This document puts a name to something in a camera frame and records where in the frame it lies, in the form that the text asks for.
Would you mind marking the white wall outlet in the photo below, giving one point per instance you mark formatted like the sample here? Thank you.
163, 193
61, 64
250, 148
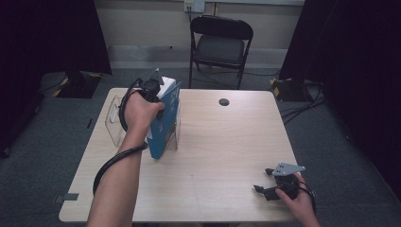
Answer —
194, 5

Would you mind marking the dark table grommet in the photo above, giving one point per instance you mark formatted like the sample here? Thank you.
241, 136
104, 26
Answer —
224, 102

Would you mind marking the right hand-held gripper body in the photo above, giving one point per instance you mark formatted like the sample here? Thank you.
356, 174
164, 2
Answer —
287, 183

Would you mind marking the grey table bracket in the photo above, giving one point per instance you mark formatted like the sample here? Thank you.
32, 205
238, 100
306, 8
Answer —
66, 197

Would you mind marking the black stand base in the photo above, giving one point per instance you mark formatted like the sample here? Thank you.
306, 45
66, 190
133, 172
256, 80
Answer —
290, 90
78, 85

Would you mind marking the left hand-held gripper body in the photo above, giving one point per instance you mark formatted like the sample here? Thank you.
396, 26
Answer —
150, 87

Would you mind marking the person's right hand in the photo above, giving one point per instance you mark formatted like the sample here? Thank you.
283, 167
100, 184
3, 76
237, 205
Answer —
298, 201

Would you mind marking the clear acrylic file organizer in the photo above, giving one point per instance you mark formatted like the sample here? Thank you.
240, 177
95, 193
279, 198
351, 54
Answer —
113, 123

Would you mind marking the black curtain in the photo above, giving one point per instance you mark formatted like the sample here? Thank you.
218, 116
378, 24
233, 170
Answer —
38, 47
356, 63

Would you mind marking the black folding chair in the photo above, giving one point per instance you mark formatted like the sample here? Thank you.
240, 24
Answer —
220, 47

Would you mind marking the person's left hand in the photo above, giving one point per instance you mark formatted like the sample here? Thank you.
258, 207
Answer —
140, 113

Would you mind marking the blue book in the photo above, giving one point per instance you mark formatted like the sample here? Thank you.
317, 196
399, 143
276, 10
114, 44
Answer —
167, 119

